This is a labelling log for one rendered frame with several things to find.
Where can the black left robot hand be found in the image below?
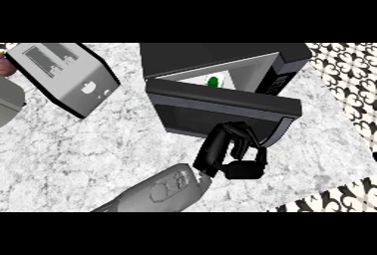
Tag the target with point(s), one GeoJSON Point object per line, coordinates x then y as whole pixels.
{"type": "Point", "coordinates": [212, 151]}

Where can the dark grey microwave door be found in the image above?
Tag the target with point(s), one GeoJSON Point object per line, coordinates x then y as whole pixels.
{"type": "Point", "coordinates": [196, 111]}

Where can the white green milk carton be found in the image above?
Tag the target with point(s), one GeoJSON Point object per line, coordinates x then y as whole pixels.
{"type": "Point", "coordinates": [214, 81]}

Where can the dark grey microwave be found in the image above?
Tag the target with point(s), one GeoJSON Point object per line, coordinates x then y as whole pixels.
{"type": "Point", "coordinates": [196, 56]}

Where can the silver black toaster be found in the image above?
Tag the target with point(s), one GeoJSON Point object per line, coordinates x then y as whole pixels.
{"type": "Point", "coordinates": [84, 86]}

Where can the grey appliance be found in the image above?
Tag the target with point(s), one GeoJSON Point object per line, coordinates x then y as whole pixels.
{"type": "Point", "coordinates": [10, 99]}

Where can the pink rounded object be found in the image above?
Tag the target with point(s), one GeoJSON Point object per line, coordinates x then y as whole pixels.
{"type": "Point", "coordinates": [5, 66]}

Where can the white rounded object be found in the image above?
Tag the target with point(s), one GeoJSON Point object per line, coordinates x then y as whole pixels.
{"type": "Point", "coordinates": [7, 46]}

